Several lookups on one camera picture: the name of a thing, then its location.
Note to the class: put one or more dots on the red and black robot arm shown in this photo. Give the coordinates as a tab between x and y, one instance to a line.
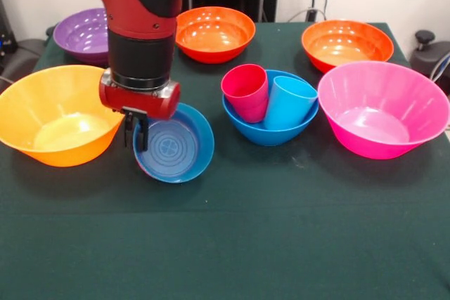
140	15

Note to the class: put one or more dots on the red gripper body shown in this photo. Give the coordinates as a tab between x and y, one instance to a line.
140	101

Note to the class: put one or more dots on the large pink plastic bowl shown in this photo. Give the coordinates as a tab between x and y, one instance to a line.
379	103

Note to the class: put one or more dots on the black power adapter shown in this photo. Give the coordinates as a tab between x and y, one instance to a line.
311	14

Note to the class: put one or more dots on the orange plastic bowl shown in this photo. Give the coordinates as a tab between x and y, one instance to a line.
351	43
211	48

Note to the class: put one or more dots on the black equipment box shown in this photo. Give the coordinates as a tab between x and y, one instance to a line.
5	40

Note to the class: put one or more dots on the black round equipment with knob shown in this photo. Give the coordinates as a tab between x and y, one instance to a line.
427	57

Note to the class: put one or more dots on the large yellow-orange plastic bowl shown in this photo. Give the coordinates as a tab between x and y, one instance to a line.
52	103

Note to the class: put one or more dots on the blue plastic cup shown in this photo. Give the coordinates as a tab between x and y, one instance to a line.
286	110

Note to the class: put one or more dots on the purple plastic bowl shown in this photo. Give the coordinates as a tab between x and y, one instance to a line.
81	40

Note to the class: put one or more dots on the red plastic cup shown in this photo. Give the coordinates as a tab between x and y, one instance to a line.
246	99

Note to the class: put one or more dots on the dark green tablecloth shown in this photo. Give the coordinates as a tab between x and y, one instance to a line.
351	244

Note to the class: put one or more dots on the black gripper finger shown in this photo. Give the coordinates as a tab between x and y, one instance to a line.
128	129
141	135

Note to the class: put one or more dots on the opaque blue plastic bowl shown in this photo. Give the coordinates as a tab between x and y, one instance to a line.
274	136

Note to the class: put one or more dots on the small translucent blue bowl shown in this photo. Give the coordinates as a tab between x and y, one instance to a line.
175	159

